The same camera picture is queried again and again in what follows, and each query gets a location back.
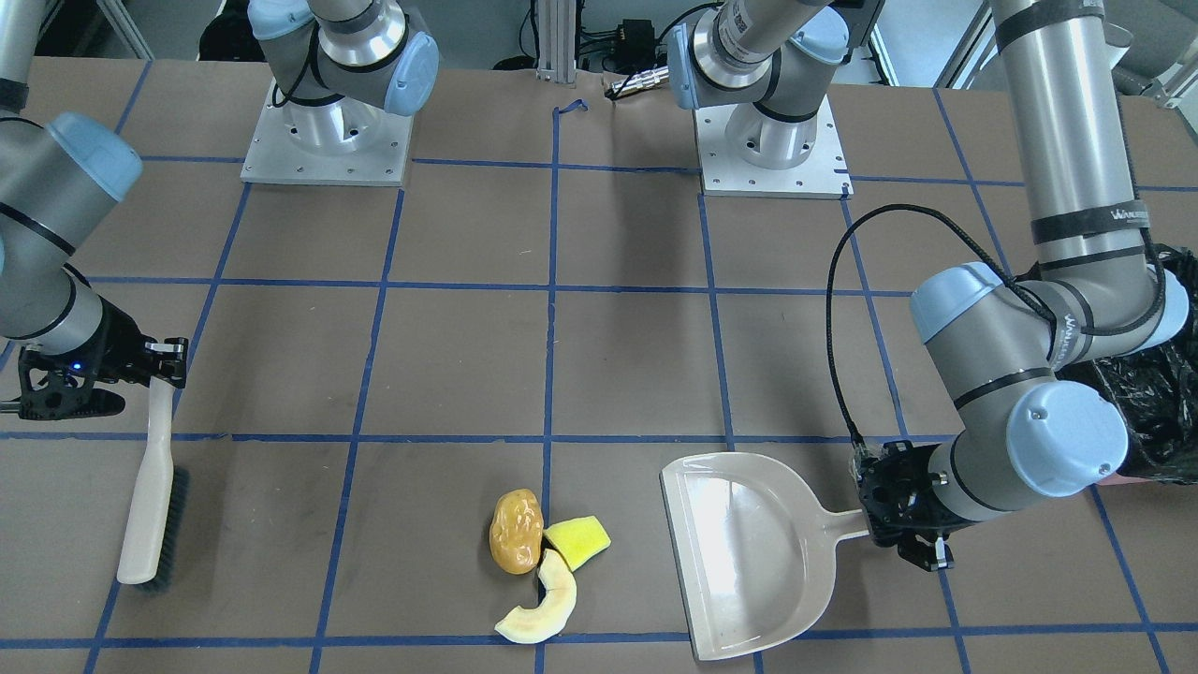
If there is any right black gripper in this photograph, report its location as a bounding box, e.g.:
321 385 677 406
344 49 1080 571
17 299 190 419

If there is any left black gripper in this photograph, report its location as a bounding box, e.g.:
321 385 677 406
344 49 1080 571
853 441 957 572

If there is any beige plastic dustpan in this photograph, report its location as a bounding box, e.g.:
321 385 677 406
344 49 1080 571
660 453 869 662

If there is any beige hand brush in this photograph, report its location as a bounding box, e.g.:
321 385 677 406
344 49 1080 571
117 378 189 593

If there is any yellow sponge piece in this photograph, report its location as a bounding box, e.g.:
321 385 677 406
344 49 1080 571
544 515 611 572

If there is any orange potato toy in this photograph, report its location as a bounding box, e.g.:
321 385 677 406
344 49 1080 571
488 488 544 575

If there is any pale banana peel piece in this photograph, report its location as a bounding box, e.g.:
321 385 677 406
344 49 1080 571
494 549 577 644

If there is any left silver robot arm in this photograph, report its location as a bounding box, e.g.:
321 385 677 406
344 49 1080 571
665 1 1188 571

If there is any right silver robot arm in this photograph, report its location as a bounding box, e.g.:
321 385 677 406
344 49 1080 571
1 1 189 421

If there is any black lined trash bin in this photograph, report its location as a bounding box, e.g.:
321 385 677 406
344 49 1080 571
1059 244 1197 485

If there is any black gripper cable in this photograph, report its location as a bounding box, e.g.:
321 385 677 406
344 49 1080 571
825 206 1059 450

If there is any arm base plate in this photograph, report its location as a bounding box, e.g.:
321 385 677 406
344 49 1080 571
694 97 855 199
241 89 415 187

